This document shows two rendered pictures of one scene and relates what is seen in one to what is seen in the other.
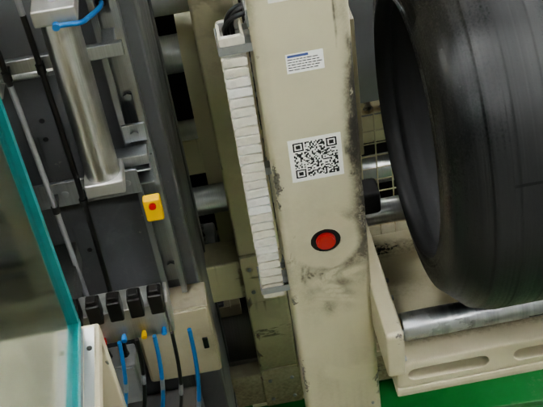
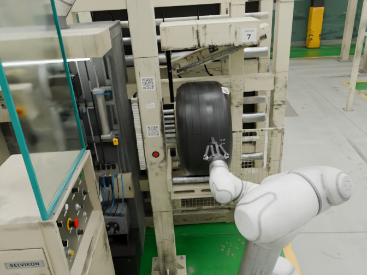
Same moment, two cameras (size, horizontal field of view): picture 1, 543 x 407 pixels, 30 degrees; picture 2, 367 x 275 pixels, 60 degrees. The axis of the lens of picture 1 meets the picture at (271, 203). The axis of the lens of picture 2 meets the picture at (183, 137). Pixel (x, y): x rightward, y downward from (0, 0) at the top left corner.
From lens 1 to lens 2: 0.70 m
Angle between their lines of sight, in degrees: 15
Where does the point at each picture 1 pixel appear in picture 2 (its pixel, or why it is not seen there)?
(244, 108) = (136, 116)
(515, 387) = (224, 229)
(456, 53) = (182, 105)
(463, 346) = (188, 186)
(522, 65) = (195, 107)
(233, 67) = (134, 105)
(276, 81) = (143, 109)
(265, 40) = (141, 99)
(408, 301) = not seen: hidden behind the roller
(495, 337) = (196, 185)
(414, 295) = not seen: hidden behind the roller
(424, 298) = not seen: hidden behind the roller
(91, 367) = (84, 155)
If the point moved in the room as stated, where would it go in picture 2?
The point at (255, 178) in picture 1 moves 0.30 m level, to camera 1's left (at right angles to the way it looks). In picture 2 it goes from (138, 135) to (89, 137)
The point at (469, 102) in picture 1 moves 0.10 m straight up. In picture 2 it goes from (183, 114) to (182, 97)
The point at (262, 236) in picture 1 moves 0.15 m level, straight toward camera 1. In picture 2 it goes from (140, 151) to (137, 163)
